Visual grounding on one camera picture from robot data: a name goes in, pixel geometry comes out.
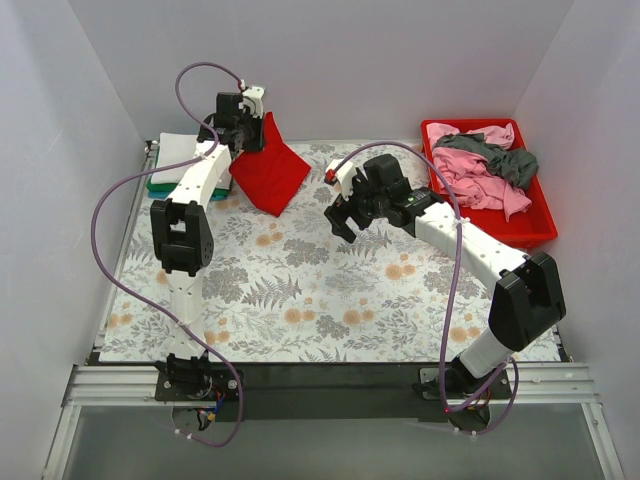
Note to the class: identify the pink t shirt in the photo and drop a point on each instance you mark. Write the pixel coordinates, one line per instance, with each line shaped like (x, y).
(468, 177)

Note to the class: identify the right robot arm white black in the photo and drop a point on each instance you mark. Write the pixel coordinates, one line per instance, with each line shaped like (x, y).
(527, 297)

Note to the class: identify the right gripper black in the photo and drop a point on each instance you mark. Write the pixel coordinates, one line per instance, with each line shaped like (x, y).
(351, 208)

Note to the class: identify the folded teal t shirt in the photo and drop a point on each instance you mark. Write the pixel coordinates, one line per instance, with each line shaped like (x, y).
(217, 195)

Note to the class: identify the grey t shirt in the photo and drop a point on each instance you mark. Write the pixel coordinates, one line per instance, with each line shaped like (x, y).
(517, 166)

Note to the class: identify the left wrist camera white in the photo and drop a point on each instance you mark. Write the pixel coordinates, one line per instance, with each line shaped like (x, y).
(252, 100)

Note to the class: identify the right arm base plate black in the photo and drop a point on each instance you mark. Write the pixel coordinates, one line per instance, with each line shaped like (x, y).
(428, 378)

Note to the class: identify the folded white t shirt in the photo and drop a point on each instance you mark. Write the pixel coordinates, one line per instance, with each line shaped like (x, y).
(186, 164)

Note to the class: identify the red plastic bin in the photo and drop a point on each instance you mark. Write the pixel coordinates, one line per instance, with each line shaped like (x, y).
(527, 230)

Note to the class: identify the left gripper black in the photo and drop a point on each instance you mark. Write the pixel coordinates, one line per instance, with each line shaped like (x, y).
(252, 135)

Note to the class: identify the aluminium frame rail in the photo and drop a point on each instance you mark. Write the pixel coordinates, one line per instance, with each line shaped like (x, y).
(137, 385)

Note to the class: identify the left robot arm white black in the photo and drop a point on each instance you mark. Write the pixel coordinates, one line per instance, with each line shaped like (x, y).
(184, 244)

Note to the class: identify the floral patterned table mat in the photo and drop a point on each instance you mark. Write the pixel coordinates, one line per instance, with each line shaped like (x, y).
(285, 289)

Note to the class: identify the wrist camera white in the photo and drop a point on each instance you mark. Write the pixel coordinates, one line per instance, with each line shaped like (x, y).
(342, 177)
(252, 100)

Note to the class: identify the red t shirt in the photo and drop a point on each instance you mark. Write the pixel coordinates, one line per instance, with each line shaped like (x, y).
(272, 177)

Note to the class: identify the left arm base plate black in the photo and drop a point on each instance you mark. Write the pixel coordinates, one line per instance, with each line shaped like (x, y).
(216, 385)

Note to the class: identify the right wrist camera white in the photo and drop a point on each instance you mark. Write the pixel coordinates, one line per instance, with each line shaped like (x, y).
(342, 177)

